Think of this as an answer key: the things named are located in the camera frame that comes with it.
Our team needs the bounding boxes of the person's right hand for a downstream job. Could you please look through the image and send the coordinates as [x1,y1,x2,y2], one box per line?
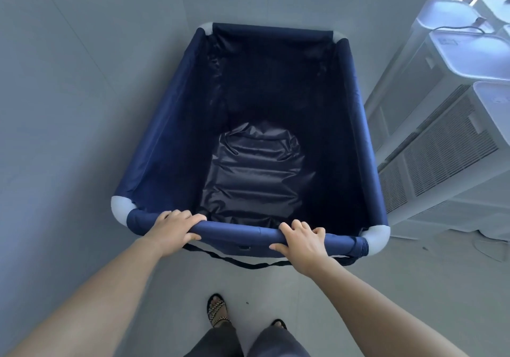
[269,219,334,278]

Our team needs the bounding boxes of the person's left hand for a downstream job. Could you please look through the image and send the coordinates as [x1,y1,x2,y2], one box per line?
[149,209,208,258]

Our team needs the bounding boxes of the navy fabric laundry cart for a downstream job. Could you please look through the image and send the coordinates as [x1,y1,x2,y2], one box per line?
[110,22,390,270]

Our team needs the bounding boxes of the person's right forearm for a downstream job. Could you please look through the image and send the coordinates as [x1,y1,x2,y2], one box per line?
[310,257,469,357]

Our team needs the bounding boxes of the person's left forearm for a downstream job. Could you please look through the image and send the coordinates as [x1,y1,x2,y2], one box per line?
[6,236,164,357]

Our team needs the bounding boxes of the person's grey trousers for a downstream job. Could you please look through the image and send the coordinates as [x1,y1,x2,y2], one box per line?
[183,322,311,357]

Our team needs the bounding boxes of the white air purifier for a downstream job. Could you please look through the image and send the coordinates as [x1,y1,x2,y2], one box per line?
[410,0,486,34]
[398,195,510,244]
[377,81,510,228]
[473,0,510,31]
[364,30,510,162]

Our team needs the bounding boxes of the white power cable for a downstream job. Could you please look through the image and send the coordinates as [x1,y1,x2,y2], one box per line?
[473,239,510,264]

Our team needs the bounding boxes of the black power cable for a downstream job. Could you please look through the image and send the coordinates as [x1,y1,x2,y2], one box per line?
[431,17,496,36]

